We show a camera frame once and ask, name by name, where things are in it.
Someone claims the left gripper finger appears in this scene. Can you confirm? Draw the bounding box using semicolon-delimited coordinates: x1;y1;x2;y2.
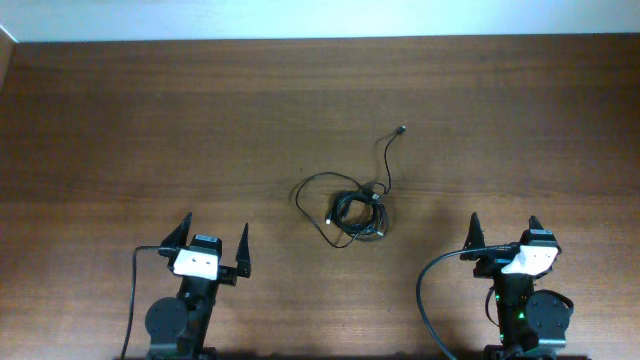
160;212;192;248
236;223;251;278

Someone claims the long black usb cable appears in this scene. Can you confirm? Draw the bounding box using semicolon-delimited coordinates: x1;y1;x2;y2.
294;125;407;250

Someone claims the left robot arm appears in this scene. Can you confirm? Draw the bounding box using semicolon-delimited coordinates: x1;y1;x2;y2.
145;214;251;360

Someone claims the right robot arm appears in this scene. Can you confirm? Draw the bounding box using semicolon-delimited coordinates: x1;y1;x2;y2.
460;213;574;359

